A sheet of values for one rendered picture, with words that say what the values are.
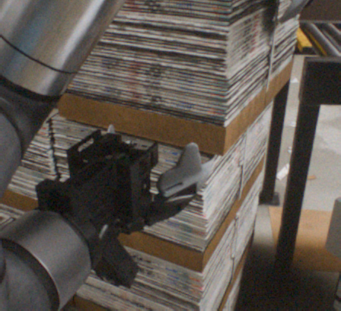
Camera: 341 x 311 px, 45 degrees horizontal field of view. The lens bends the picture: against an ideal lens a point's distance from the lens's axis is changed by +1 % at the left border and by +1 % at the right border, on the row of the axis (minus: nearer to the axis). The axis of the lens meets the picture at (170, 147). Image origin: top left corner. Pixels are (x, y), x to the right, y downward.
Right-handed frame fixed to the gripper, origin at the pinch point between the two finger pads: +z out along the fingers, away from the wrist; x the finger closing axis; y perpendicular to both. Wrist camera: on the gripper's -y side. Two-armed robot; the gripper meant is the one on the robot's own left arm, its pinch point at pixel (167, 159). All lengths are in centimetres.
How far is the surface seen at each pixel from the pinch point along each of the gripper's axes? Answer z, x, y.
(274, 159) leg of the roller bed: 118, 9, -63
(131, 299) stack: 7.6, 12.0, -38.3
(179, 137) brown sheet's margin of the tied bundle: 6.6, 1.5, -0.3
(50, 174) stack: 7.0, 27.1, -13.6
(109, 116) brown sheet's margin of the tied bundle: 6.8, 13.2, 0.5
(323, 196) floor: 134, -12, -86
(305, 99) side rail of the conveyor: 71, -6, -16
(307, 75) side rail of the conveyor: 71, -5, -9
